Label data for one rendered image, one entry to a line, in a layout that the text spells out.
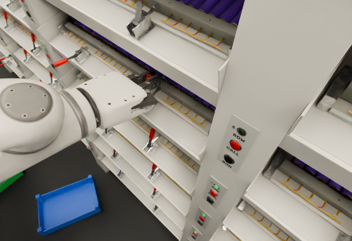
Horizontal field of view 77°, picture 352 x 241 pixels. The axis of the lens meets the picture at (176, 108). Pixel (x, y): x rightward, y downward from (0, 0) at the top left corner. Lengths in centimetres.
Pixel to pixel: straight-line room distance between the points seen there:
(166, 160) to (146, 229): 76
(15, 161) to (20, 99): 10
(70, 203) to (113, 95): 116
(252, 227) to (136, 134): 40
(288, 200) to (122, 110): 33
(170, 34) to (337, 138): 27
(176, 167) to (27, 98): 46
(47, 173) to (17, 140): 137
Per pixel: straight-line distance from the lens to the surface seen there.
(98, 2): 51
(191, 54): 34
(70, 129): 35
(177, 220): 100
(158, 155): 66
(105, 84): 42
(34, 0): 78
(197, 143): 46
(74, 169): 158
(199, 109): 47
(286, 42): 23
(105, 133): 95
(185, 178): 64
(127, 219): 139
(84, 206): 146
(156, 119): 50
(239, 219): 62
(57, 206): 152
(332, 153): 30
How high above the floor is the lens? 133
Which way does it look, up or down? 49 degrees down
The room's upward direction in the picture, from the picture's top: 3 degrees clockwise
